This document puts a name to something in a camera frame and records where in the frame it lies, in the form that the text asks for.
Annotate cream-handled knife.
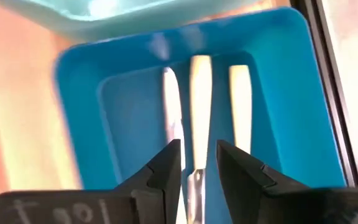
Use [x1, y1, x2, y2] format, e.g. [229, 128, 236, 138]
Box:
[162, 66, 188, 224]

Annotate green plastic bin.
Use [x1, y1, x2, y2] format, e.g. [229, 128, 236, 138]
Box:
[0, 0, 260, 43]

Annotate black aluminium table frame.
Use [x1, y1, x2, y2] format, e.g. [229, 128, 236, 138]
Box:
[290, 0, 358, 187]

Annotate cream-handled silverware piece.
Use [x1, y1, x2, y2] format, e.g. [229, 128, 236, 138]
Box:
[228, 64, 254, 155]
[186, 55, 213, 224]

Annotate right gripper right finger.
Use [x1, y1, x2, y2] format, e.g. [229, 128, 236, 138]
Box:
[216, 139, 358, 224]

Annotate blue plastic tray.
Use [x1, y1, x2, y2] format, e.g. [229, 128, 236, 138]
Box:
[53, 6, 347, 224]

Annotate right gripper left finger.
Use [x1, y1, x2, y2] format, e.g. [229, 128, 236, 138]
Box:
[0, 139, 182, 224]

